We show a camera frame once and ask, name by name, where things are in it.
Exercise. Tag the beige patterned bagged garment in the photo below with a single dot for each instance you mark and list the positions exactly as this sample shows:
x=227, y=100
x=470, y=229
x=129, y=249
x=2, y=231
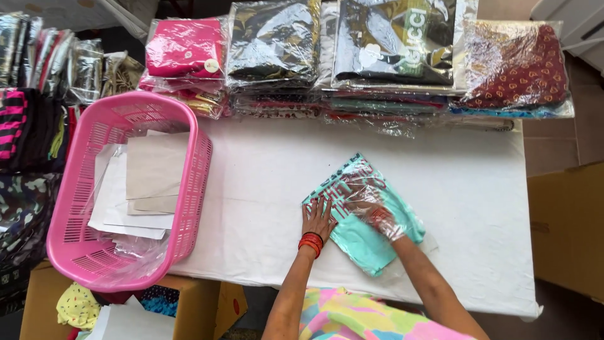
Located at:
x=120, y=73

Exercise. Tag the red wrist bangles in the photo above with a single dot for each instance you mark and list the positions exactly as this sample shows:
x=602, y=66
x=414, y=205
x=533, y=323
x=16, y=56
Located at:
x=311, y=241

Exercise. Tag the stack of pink bagged garments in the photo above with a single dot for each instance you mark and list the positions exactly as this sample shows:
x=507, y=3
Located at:
x=184, y=52

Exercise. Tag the stack of black-green bagged garments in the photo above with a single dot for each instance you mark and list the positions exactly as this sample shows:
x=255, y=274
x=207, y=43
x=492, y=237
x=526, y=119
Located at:
x=391, y=42

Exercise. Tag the red wrist bangle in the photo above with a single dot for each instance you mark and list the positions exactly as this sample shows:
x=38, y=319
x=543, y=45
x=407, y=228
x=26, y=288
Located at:
x=380, y=215

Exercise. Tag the person's colourful patterned shirt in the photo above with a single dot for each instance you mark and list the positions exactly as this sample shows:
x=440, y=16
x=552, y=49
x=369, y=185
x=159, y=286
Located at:
x=358, y=316

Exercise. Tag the row of upright bagged garments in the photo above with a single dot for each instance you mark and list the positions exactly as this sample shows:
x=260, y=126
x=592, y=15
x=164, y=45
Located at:
x=52, y=56

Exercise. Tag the camouflage garment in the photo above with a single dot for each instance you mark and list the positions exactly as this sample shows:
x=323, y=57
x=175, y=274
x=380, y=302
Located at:
x=23, y=212

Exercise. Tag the pile of dark garments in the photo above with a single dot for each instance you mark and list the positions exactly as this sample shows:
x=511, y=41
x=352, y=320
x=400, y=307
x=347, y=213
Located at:
x=45, y=137

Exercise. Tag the blue dotted garment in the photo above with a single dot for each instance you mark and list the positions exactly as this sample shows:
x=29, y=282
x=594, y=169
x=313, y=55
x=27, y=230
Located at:
x=160, y=300

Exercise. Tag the person's right hand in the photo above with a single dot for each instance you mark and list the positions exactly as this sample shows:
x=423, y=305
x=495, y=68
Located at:
x=373, y=216

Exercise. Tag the stack of maroon bagged garments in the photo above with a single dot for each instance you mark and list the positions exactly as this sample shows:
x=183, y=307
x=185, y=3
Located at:
x=514, y=66

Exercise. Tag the white furniture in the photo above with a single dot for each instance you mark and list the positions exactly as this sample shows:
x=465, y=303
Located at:
x=575, y=28

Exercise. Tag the stack of black-gold bagged garments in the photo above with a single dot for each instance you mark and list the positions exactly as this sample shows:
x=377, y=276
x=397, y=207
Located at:
x=271, y=42

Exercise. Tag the teal printed garment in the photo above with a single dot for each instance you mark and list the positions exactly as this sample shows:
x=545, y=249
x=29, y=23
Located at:
x=363, y=243

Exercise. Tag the white paper sheet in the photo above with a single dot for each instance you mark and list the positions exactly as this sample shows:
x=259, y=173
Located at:
x=132, y=323

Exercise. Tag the large brown cardboard sheet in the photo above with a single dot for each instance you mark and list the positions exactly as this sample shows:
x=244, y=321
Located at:
x=155, y=165

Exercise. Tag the pink black striped garment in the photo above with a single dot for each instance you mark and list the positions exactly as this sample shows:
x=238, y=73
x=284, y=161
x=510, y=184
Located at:
x=12, y=122

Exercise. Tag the clear plastic garment bag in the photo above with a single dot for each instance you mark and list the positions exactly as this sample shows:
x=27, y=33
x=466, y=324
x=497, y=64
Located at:
x=363, y=186

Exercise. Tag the white tablecloth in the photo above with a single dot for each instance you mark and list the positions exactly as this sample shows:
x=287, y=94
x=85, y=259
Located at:
x=264, y=189

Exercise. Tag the white paper sheets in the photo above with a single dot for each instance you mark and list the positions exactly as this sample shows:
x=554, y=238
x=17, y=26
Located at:
x=118, y=207

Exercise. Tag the pink plastic basket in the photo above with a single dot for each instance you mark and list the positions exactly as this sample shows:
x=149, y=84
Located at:
x=188, y=189

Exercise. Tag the small brown cardboard sheet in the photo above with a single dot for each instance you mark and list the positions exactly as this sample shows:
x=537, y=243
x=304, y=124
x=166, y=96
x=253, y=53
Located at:
x=155, y=204

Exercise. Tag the large plain cardboard box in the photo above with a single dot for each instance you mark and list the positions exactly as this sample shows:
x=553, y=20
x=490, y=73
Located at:
x=566, y=226

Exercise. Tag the open cardboard box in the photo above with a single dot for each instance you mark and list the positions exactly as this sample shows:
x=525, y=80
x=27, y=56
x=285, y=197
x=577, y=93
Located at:
x=203, y=307

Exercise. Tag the person's left hand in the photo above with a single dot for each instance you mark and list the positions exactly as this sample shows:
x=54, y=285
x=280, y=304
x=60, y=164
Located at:
x=317, y=222

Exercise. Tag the white bagged garment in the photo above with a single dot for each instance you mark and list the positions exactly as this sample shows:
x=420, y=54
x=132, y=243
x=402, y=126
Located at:
x=328, y=42

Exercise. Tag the person's right fingers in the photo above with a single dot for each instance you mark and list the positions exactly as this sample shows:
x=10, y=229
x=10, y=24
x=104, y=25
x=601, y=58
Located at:
x=357, y=207

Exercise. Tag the crumpled clear plastic bags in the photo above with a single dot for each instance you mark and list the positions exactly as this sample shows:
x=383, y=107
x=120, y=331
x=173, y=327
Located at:
x=127, y=257

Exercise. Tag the yellow speckled garment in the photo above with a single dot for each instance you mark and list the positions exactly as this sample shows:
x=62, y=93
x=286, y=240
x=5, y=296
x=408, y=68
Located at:
x=78, y=307

